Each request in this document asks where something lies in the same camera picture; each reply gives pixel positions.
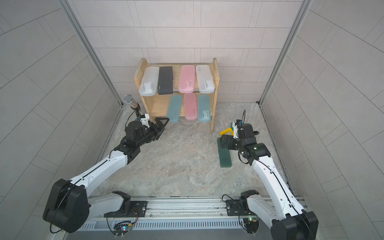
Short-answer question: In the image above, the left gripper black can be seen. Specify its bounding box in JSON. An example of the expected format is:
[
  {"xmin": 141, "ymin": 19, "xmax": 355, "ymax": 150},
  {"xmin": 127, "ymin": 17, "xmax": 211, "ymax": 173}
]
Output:
[{"xmin": 135, "ymin": 118, "xmax": 170, "ymax": 148}]

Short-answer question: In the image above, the dark green pencil case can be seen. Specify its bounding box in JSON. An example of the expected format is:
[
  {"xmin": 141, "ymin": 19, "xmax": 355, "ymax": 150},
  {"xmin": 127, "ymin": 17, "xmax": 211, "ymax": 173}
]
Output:
[{"xmin": 217, "ymin": 138, "xmax": 232, "ymax": 168}]

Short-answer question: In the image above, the light blue pencil case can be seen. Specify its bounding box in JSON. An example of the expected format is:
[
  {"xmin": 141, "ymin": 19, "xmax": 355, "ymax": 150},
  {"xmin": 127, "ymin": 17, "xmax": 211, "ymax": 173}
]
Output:
[{"xmin": 166, "ymin": 95, "xmax": 183, "ymax": 123}]

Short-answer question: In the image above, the teal pencil case with label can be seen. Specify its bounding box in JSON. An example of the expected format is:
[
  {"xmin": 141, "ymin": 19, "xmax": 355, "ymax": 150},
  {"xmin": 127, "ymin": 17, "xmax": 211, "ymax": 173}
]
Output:
[{"xmin": 198, "ymin": 94, "xmax": 211, "ymax": 123}]

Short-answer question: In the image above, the pink pencil case shelf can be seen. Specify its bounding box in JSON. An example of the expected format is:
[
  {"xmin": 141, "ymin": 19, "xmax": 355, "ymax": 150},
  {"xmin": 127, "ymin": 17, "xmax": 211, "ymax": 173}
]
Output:
[
  {"xmin": 178, "ymin": 65, "xmax": 196, "ymax": 94},
  {"xmin": 184, "ymin": 93, "xmax": 198, "ymax": 121}
]

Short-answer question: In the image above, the clear white pencil case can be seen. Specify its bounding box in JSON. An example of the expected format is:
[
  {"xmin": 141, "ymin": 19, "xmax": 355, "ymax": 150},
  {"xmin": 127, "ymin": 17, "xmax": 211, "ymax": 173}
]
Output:
[
  {"xmin": 139, "ymin": 67, "xmax": 160, "ymax": 97},
  {"xmin": 196, "ymin": 65, "xmax": 215, "ymax": 94}
]

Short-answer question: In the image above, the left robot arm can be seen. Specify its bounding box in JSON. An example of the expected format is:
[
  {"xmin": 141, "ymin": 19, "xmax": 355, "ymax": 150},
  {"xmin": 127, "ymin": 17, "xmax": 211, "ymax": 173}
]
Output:
[{"xmin": 43, "ymin": 118, "xmax": 169, "ymax": 233}]

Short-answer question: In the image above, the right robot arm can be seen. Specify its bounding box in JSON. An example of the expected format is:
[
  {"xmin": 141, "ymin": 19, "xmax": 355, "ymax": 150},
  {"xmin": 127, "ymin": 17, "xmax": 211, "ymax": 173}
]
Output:
[{"xmin": 220, "ymin": 120, "xmax": 319, "ymax": 240}]

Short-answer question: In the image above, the wooden two-tier shelf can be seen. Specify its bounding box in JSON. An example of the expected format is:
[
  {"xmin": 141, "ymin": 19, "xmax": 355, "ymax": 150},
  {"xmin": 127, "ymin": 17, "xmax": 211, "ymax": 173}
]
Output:
[{"xmin": 133, "ymin": 58, "xmax": 220, "ymax": 133}]

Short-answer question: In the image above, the black pencil case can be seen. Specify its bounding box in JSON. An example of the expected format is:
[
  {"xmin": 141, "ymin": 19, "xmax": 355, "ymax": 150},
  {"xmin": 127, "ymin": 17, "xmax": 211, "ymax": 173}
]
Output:
[{"xmin": 158, "ymin": 66, "xmax": 174, "ymax": 95}]

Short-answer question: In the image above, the pink pencil case top shelf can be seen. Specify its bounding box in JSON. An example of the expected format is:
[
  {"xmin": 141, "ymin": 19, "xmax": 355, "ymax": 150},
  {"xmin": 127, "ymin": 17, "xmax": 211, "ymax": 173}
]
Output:
[{"xmin": 178, "ymin": 65, "xmax": 196, "ymax": 94}]

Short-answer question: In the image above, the yellow triangle block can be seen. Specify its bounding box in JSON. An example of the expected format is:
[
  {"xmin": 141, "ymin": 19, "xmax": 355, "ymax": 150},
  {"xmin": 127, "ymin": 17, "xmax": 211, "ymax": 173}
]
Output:
[{"xmin": 220, "ymin": 127, "xmax": 234, "ymax": 137}]

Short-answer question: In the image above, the silver microphone on stand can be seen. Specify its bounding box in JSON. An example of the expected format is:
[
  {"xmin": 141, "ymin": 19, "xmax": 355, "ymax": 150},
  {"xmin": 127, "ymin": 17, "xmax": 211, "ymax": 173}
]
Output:
[{"xmin": 124, "ymin": 95, "xmax": 145, "ymax": 121}]

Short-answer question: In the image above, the right circuit board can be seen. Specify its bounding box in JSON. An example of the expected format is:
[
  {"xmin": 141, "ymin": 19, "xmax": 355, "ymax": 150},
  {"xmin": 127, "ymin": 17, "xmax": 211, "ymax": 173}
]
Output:
[{"xmin": 243, "ymin": 218, "xmax": 260, "ymax": 235}]

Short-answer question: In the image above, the circuit board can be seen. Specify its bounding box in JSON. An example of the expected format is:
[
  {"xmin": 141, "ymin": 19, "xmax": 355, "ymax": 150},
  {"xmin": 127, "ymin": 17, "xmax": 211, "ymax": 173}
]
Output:
[
  {"xmin": 243, "ymin": 218, "xmax": 260, "ymax": 235},
  {"xmin": 114, "ymin": 221, "xmax": 133, "ymax": 238}
]

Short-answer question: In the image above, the left circuit board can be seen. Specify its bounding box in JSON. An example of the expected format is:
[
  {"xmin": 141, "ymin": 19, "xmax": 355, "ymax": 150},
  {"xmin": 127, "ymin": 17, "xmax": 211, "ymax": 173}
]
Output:
[{"xmin": 114, "ymin": 221, "xmax": 133, "ymax": 238}]

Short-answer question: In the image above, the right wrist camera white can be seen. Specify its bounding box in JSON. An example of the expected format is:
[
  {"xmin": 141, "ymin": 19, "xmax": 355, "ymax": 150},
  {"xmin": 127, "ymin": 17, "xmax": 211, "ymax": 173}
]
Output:
[{"xmin": 233, "ymin": 121, "xmax": 239, "ymax": 139}]

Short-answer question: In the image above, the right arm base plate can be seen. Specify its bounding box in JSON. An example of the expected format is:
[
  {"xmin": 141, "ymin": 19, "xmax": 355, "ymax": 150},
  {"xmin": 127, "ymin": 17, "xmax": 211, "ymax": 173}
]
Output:
[{"xmin": 225, "ymin": 199, "xmax": 250, "ymax": 217}]

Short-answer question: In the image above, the aluminium mounting rail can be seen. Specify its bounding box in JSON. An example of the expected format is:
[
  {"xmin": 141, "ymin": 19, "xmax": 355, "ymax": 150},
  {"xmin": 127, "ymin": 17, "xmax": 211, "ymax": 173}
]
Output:
[{"xmin": 58, "ymin": 196, "xmax": 311, "ymax": 223}]

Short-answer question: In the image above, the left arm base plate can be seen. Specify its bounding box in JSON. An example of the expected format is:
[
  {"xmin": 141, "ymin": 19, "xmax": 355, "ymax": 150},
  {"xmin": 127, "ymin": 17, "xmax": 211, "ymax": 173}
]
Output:
[{"xmin": 104, "ymin": 201, "xmax": 148, "ymax": 218}]

